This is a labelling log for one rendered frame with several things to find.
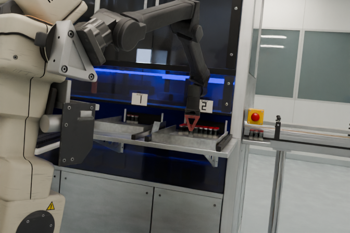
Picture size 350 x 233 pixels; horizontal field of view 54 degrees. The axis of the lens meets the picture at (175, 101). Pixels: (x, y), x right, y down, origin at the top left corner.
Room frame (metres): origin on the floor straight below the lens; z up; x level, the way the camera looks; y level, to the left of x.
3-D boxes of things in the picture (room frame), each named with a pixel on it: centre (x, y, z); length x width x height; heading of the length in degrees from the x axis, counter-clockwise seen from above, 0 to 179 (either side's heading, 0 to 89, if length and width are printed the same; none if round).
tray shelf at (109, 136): (1.58, 0.06, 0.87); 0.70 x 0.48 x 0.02; 75
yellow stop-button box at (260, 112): (1.65, -0.39, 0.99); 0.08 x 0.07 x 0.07; 165
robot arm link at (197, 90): (1.55, -0.08, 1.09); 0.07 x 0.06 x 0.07; 156
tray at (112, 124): (1.70, 0.21, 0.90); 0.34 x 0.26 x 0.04; 165
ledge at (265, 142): (1.69, -0.42, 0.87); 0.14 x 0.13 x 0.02; 165
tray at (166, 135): (1.50, -0.09, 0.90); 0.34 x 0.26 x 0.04; 164
